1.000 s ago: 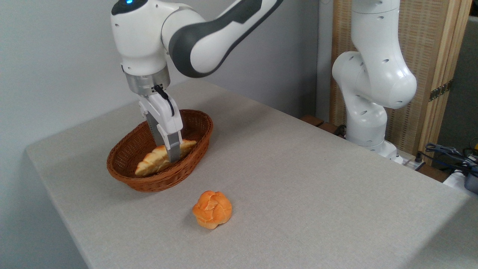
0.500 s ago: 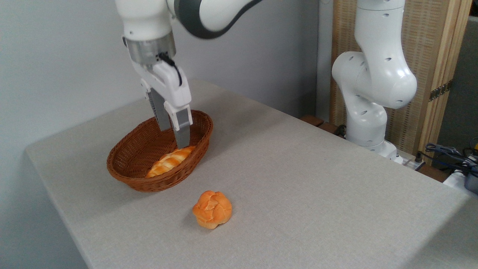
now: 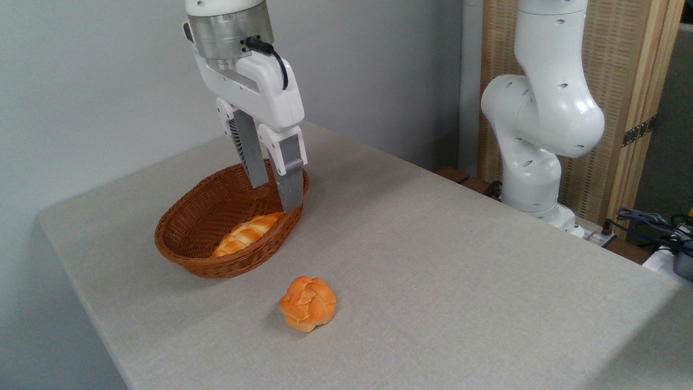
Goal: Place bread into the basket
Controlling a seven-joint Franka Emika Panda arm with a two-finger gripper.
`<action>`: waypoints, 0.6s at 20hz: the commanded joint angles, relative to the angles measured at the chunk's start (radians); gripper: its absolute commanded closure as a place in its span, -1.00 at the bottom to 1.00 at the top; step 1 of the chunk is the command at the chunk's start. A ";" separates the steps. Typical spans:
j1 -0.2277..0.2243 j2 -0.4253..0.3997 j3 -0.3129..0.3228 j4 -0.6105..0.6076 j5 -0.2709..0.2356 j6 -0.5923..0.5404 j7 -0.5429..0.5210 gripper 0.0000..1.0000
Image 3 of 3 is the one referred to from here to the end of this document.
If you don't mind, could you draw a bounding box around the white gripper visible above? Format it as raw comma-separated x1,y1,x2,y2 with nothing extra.
192,50,309,213

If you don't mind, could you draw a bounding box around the long braided bread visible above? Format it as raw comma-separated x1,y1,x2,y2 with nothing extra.
211,212,285,258

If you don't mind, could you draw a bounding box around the brown wicker basket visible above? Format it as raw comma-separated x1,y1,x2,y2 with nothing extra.
154,160,311,280

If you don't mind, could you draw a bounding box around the round knotted bread roll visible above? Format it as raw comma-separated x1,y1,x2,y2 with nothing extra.
278,276,337,333

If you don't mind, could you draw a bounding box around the brown wooden board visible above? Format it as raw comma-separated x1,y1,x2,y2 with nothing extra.
435,166,505,200

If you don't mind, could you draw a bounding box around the white power strip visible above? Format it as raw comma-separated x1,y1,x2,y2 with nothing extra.
580,226,618,248

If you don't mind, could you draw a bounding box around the wooden rattan folding screen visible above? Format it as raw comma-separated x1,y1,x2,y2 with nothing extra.
479,0,686,239

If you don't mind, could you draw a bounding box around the dark metal screen hinge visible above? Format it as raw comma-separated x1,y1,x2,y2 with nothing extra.
621,116,657,148

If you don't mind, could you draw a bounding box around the grey plastic box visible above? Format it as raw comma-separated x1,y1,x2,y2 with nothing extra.
672,251,693,282

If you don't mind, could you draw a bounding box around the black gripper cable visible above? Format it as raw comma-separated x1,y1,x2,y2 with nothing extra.
246,36,290,91

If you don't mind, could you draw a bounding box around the blue-grey cable bundle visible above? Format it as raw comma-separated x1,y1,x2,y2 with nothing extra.
606,207,693,256

